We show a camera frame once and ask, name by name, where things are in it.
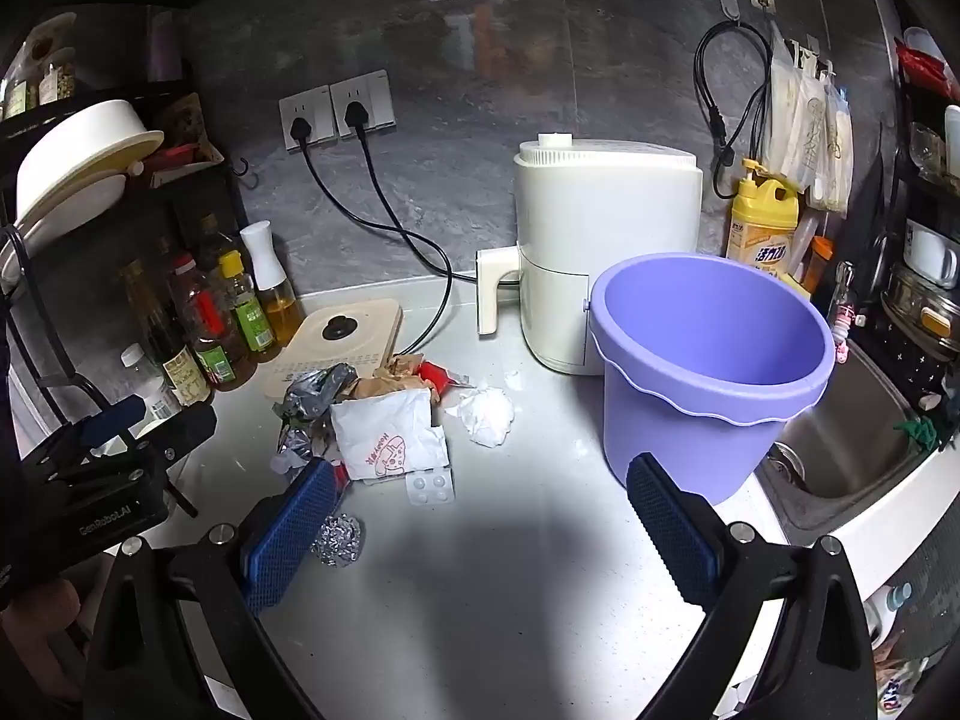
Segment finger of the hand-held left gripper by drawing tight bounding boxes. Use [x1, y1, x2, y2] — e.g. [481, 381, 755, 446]
[97, 405, 218, 475]
[30, 394, 149, 466]

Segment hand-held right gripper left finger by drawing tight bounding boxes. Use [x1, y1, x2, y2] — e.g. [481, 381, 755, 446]
[82, 456, 352, 720]

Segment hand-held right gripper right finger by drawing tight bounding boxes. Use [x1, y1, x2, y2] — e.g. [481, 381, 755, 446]
[626, 452, 878, 720]

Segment purple plastic bucket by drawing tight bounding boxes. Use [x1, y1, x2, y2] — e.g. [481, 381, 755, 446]
[587, 251, 836, 507]

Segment brown paper bag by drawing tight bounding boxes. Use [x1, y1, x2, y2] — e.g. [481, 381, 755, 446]
[341, 356, 436, 406]

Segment person's left hand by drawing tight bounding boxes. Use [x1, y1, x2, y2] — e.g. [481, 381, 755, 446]
[0, 577, 83, 702]

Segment clear small white-cap bottle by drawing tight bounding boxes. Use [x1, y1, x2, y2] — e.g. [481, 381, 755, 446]
[120, 343, 181, 421]

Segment silver foil ball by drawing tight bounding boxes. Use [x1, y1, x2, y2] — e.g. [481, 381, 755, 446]
[311, 514, 365, 567]

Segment dark soy sauce bottle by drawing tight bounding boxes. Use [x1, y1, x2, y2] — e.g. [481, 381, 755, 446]
[120, 259, 215, 407]

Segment red-cap sauce bottle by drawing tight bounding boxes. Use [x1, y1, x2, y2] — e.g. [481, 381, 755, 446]
[166, 253, 248, 391]

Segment grey crumpled foil bag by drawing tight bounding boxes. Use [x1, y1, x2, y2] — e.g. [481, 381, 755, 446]
[270, 362, 359, 477]

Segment yellow-cap green-label bottle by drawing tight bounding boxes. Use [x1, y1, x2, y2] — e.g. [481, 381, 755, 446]
[217, 250, 280, 365]

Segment white red-print paper bag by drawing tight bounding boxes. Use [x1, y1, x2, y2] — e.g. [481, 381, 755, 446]
[330, 386, 451, 481]

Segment pill blister pack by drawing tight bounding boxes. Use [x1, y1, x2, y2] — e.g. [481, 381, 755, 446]
[405, 467, 456, 507]

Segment white-cap oil spray bottle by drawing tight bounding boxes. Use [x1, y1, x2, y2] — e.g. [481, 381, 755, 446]
[240, 220, 305, 346]

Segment cream induction cooker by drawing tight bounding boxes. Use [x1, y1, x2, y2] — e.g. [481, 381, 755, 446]
[262, 298, 404, 398]

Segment dark glass bottle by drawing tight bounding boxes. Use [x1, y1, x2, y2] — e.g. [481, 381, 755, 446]
[196, 214, 241, 271]

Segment steel sink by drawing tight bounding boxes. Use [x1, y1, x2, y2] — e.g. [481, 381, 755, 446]
[757, 337, 960, 548]

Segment white plates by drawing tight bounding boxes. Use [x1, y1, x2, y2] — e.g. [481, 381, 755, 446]
[0, 172, 128, 293]

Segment red wrapper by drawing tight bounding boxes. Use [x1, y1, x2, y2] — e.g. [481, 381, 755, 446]
[416, 361, 470, 398]

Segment crumpled white tissue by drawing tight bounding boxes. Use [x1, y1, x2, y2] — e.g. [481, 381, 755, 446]
[446, 384, 517, 449]

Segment black dish rack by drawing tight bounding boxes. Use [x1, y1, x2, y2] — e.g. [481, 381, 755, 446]
[0, 79, 252, 518]

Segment green cloth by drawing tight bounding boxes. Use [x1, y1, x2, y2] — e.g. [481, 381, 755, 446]
[896, 412, 960, 455]

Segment white bowl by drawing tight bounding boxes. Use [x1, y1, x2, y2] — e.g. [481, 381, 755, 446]
[15, 99, 164, 226]

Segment steel faucet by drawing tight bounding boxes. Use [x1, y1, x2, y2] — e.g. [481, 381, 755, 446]
[829, 261, 860, 365]

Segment snack packets on shelf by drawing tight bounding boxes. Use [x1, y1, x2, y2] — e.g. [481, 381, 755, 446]
[142, 94, 226, 188]

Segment white air fryer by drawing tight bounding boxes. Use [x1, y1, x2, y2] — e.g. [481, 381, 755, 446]
[475, 133, 704, 376]

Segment orange lid container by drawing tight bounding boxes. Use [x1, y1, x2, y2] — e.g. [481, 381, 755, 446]
[802, 236, 835, 293]

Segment yellow detergent bottle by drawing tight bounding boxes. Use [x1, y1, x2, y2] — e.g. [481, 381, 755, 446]
[724, 157, 803, 271]

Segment steel pot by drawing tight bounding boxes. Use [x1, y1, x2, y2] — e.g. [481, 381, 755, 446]
[881, 281, 960, 353]

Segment spice jars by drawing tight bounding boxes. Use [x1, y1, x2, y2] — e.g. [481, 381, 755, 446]
[0, 11, 80, 121]

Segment white mug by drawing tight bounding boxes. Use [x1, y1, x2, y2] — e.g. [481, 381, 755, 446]
[904, 221, 959, 287]

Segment black shelf rack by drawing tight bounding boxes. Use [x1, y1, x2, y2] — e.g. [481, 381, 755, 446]
[874, 30, 960, 406]

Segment bundle of hanging plastic bags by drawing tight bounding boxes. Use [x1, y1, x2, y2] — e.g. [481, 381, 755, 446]
[765, 22, 856, 215]

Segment clear glass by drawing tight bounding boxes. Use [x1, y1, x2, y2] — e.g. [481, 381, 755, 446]
[910, 124, 946, 177]

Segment black power cable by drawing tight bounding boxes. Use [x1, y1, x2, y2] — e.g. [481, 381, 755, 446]
[289, 114, 455, 357]
[341, 101, 481, 286]

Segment grey wall socket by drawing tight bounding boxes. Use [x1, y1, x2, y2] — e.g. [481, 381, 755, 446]
[330, 69, 396, 139]
[279, 84, 336, 152]

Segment hanging black looped cable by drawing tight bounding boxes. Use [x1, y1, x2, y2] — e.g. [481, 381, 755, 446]
[694, 19, 773, 200]

